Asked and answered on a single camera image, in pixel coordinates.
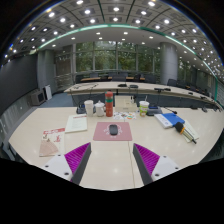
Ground black computer mouse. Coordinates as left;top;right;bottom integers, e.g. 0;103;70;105
108;124;119;136

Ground ceiling lights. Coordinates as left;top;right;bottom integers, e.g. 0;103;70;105
3;0;223;81

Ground cream desk organizer box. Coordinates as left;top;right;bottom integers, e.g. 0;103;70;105
114;95;138;113

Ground red drink bottle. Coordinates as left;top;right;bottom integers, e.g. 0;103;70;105
104;91;114;118

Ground handheld microphone with orange ring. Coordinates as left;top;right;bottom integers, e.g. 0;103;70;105
174;121;198;145

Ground white printed paper sheet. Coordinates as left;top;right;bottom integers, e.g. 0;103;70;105
64;113;89;134

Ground stack of white paper cups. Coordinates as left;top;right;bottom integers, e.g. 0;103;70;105
83;99;95;117

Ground blue and white book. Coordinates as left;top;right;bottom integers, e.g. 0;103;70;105
153;112;186;130

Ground colourful sticker sheet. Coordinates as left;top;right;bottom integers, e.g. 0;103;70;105
113;111;137;121

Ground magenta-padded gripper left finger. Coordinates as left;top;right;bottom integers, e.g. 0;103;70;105
42;142;92;186

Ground white lidded mug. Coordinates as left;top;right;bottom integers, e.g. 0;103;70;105
94;100;106;118

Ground dark office chairs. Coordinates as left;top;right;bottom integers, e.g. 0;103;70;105
74;71;221;111

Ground grey boxy appliance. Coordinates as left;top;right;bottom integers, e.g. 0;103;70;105
28;89;47;107

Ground green printed paper cup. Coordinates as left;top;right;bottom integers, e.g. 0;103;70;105
138;100;150;118

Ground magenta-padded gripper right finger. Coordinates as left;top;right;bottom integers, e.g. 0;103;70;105
132;143;183;186

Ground red and white leaflet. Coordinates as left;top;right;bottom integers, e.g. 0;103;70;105
38;127;66;158

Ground pink mouse pad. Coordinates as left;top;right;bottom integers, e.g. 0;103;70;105
92;121;133;142

